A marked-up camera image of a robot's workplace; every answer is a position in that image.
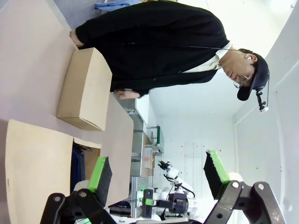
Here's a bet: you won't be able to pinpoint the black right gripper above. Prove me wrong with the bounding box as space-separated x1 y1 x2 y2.
157 160 171 173

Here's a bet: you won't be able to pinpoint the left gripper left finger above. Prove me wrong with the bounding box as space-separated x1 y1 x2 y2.
40 156 113 224

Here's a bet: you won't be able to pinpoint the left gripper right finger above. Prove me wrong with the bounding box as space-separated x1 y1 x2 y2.
202 150 287 224

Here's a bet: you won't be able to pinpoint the navy zip pencil case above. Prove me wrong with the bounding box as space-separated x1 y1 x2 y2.
71 141 93 187

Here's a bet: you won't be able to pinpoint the cardboard shoe box straight lid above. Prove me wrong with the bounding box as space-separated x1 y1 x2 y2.
56 47 113 132

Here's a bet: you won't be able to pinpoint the person's right forearm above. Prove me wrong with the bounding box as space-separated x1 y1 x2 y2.
76 20 113 49

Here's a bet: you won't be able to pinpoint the person's left forearm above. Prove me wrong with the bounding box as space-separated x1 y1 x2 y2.
109 77 152 98

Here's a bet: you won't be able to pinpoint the cardboard shoe box curved lid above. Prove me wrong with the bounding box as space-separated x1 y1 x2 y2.
5 119 103 212

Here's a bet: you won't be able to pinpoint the person's left hand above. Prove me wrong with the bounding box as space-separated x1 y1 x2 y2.
116 90 141 100

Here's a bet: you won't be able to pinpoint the person's right hand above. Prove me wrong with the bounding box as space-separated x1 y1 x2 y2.
69 30 85 50

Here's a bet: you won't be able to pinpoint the cardboard carton red print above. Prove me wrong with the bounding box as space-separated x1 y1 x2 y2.
142 134 156 178

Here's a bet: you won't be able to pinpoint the green crate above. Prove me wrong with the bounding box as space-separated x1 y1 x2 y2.
151 125 165 147

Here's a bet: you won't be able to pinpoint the black green block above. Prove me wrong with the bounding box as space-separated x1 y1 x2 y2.
142 189 154 218

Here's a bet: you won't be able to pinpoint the black round device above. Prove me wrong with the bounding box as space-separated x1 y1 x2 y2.
172 193 189 213

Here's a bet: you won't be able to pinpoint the eyeglasses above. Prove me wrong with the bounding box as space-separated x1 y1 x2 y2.
233 73 254 88

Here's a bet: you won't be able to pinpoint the dark navy cap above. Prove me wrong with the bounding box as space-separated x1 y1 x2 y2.
237 53 271 101

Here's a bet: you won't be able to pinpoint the person in black cardigan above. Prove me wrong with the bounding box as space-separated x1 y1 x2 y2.
74 1 259 98

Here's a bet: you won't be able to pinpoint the blue cloth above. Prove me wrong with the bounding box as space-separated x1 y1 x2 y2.
94 0 142 10

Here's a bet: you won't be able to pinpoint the aluminium profile frame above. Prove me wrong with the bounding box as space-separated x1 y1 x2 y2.
130 176 143 220

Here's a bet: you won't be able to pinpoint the white table aluminium frame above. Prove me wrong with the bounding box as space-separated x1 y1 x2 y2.
126 94 151 178

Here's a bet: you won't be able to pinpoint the head mounted camera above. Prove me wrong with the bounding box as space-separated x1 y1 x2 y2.
256 87 271 114

